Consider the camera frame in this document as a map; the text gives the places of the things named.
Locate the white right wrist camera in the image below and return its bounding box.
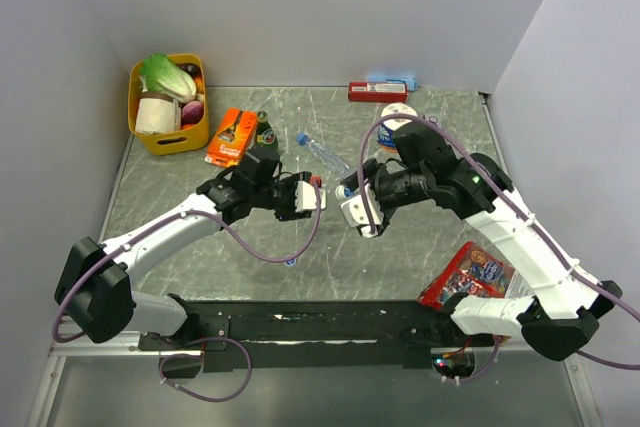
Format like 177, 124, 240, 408
339, 183, 385, 239

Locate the toilet paper roll blue wrapper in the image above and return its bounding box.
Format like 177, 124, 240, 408
377, 102, 417, 153

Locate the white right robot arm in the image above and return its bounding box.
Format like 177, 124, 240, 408
341, 120, 622, 361

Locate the red onion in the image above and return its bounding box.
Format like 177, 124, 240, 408
181, 100, 204, 125

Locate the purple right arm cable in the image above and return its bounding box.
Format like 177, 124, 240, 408
358, 114, 640, 371

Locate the white paper wrapped package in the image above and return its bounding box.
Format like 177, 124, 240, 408
135, 91, 181, 135

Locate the green glass bottle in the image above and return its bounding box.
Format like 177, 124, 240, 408
255, 111, 279, 151

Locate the red snack bag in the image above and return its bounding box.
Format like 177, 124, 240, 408
417, 240, 534, 343

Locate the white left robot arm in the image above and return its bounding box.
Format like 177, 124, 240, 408
52, 147, 326, 349

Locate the orange razor box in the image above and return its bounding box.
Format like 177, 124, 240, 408
204, 108, 258, 168

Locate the red rectangular box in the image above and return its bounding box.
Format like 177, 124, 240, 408
347, 82, 409, 104

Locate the toy napa cabbage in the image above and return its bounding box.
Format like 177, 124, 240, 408
139, 53, 197, 104

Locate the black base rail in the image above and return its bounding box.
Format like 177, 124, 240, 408
138, 300, 494, 373

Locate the yellow plastic basket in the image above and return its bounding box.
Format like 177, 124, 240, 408
127, 54, 209, 156

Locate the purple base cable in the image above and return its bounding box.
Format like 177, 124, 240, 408
158, 336, 253, 403

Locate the light blue packet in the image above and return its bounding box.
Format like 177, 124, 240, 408
366, 74, 419, 92

